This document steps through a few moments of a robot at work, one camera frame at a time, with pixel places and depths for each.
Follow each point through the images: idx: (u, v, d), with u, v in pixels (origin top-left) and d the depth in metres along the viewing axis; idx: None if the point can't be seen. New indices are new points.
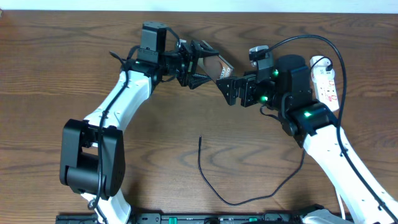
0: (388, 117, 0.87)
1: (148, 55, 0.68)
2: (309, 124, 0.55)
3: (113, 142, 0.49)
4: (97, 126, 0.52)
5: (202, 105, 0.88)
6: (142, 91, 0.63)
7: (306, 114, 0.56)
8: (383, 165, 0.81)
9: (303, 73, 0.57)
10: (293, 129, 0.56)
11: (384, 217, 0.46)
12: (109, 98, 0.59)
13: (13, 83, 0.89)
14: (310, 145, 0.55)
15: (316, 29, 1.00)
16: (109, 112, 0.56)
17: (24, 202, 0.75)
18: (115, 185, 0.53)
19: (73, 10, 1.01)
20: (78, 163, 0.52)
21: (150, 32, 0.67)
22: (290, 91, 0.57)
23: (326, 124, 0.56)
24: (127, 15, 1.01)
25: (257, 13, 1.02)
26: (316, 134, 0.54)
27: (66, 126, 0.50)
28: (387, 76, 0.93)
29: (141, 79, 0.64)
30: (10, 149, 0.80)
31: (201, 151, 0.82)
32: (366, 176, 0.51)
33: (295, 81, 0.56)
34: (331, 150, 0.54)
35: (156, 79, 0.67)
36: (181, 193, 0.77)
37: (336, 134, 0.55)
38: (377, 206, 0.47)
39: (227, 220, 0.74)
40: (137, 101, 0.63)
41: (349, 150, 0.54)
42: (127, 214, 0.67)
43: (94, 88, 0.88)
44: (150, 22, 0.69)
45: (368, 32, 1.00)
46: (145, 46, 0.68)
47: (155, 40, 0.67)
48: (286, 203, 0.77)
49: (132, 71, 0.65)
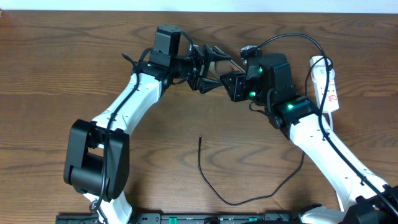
0: (388, 117, 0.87)
1: (161, 58, 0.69)
2: (292, 116, 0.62)
3: (119, 144, 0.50)
4: (105, 127, 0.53)
5: (203, 105, 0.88)
6: (151, 94, 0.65)
7: (290, 106, 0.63)
8: (382, 165, 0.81)
9: (285, 69, 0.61)
10: (279, 121, 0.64)
11: (367, 191, 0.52)
12: (118, 101, 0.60)
13: (13, 83, 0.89)
14: (296, 134, 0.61)
15: (316, 29, 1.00)
16: (117, 114, 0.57)
17: (25, 202, 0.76)
18: (117, 188, 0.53)
19: (73, 11, 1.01)
20: (83, 163, 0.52)
21: (165, 35, 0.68)
22: (273, 86, 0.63)
23: (308, 114, 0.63)
24: (126, 15, 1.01)
25: (257, 13, 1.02)
26: (300, 122, 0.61)
27: (73, 126, 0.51)
28: (387, 76, 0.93)
29: (152, 82, 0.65)
30: (10, 149, 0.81)
31: (201, 151, 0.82)
32: (348, 155, 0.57)
33: (277, 77, 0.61)
34: (314, 135, 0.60)
35: (166, 84, 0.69)
36: (181, 193, 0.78)
37: (318, 121, 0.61)
38: (360, 182, 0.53)
39: (227, 220, 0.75)
40: (145, 104, 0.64)
41: (331, 134, 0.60)
42: (127, 214, 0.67)
43: (94, 88, 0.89)
44: (164, 25, 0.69)
45: (369, 32, 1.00)
46: (158, 50, 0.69)
47: (168, 43, 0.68)
48: (285, 203, 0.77)
49: (143, 74, 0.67)
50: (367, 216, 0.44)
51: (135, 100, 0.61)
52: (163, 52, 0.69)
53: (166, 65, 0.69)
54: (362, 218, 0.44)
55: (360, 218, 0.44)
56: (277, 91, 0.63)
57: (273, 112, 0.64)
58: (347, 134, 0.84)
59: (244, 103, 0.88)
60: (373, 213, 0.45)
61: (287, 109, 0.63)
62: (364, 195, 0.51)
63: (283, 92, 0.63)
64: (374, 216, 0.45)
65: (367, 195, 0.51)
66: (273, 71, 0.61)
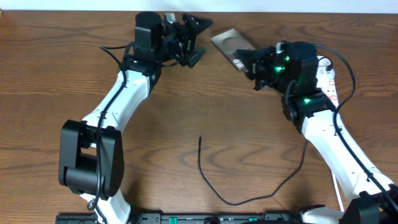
0: (388, 117, 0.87)
1: (146, 52, 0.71)
2: (308, 109, 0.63)
3: (112, 141, 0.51)
4: (96, 126, 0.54)
5: (202, 105, 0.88)
6: (140, 89, 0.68)
7: (306, 100, 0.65)
8: (384, 165, 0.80)
9: (313, 65, 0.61)
10: (293, 114, 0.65)
11: (372, 187, 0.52)
12: (107, 99, 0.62)
13: (13, 83, 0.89)
14: (308, 127, 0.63)
15: (316, 28, 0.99)
16: (107, 112, 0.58)
17: (25, 202, 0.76)
18: (114, 186, 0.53)
19: (74, 11, 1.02)
20: (77, 163, 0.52)
21: (144, 30, 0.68)
22: (296, 79, 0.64)
23: (324, 109, 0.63)
24: (127, 15, 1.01)
25: (257, 13, 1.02)
26: (313, 116, 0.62)
27: (63, 127, 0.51)
28: (387, 76, 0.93)
29: (139, 78, 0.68)
30: (10, 149, 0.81)
31: (201, 151, 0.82)
32: (358, 153, 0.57)
33: (303, 71, 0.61)
34: (326, 129, 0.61)
35: (154, 79, 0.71)
36: (181, 193, 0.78)
37: (331, 117, 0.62)
38: (366, 178, 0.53)
39: (227, 220, 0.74)
40: (135, 99, 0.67)
41: (344, 130, 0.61)
42: (127, 214, 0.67)
43: (94, 88, 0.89)
44: (141, 18, 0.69)
45: (369, 32, 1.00)
46: (140, 45, 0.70)
47: (150, 37, 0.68)
48: (286, 203, 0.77)
49: (130, 71, 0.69)
50: (369, 210, 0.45)
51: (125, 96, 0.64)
52: (145, 46, 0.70)
53: (151, 58, 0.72)
54: (364, 211, 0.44)
55: (362, 211, 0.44)
56: (298, 83, 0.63)
57: (290, 104, 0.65)
58: None
59: (244, 104, 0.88)
60: (375, 208, 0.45)
61: (304, 102, 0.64)
62: (369, 191, 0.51)
63: (305, 86, 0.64)
64: (375, 212, 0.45)
65: (371, 191, 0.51)
66: (301, 63, 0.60)
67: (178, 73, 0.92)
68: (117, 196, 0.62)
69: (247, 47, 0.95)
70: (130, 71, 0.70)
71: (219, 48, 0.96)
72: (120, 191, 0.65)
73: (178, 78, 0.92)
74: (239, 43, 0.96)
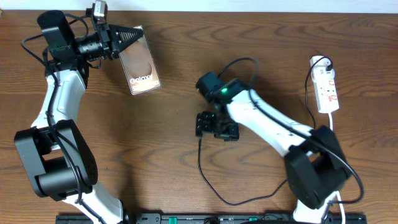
0: (387, 117, 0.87)
1: (64, 51, 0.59)
2: (226, 98, 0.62)
3: (69, 130, 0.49)
4: (49, 126, 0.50)
5: (202, 105, 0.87)
6: (76, 84, 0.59)
7: (224, 90, 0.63)
8: (378, 164, 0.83)
9: (212, 75, 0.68)
10: (218, 106, 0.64)
11: (295, 140, 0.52)
12: (45, 103, 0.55)
13: (12, 83, 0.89)
14: (234, 112, 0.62)
15: (317, 29, 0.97)
16: (52, 111, 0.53)
17: (26, 202, 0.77)
18: (92, 173, 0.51)
19: (66, 10, 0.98)
20: (47, 170, 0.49)
21: (51, 30, 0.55)
22: (208, 92, 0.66)
23: (240, 93, 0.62)
24: (122, 15, 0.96)
25: (259, 13, 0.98)
26: (232, 101, 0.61)
27: (15, 139, 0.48)
28: (387, 76, 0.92)
29: (68, 73, 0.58)
30: (10, 149, 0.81)
31: (201, 151, 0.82)
32: (274, 115, 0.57)
33: (206, 82, 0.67)
34: (246, 107, 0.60)
35: (85, 72, 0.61)
36: (181, 193, 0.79)
37: (247, 95, 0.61)
38: (288, 134, 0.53)
39: (227, 220, 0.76)
40: (74, 96, 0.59)
41: (262, 102, 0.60)
42: (120, 206, 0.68)
43: (92, 88, 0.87)
44: (43, 18, 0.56)
45: (372, 31, 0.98)
46: (54, 45, 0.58)
47: (60, 36, 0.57)
48: (285, 203, 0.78)
49: (58, 71, 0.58)
50: (298, 159, 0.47)
51: (58, 98, 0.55)
52: (60, 45, 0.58)
53: (72, 55, 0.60)
54: (296, 163, 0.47)
55: (294, 162, 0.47)
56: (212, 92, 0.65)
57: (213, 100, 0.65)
58: (344, 135, 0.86)
59: None
60: (304, 155, 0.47)
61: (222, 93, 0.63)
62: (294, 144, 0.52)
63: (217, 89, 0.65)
64: (305, 160, 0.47)
65: (296, 143, 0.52)
66: (200, 79, 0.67)
67: (178, 73, 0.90)
68: (104, 194, 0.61)
69: (148, 64, 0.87)
70: (60, 71, 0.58)
71: (121, 56, 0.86)
72: (102, 186, 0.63)
73: (177, 77, 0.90)
74: (139, 58, 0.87)
